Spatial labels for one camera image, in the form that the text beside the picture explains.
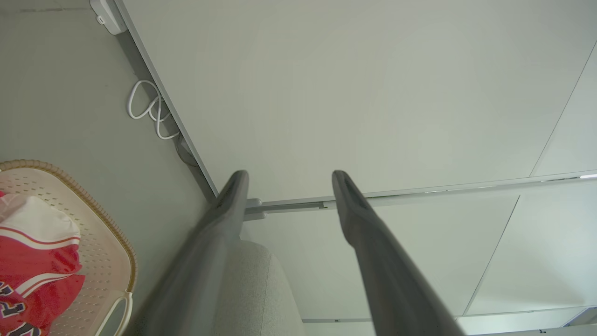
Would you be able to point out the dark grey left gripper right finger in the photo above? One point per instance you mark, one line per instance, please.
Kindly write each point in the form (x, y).
(387, 275)

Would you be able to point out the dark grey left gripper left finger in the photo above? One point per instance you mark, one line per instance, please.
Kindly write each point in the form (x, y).
(205, 261)

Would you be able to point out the red white sports jersey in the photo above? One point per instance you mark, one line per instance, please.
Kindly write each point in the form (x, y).
(42, 263)

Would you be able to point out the grey couch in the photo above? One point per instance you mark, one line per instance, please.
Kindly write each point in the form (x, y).
(261, 298)

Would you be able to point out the beige perforated laundry basket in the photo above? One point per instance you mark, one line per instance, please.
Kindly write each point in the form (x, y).
(100, 261)

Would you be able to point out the white power strip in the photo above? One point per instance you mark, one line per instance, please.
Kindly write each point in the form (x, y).
(109, 18)

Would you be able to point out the grey metal partition rail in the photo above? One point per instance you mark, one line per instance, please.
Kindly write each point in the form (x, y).
(289, 205)

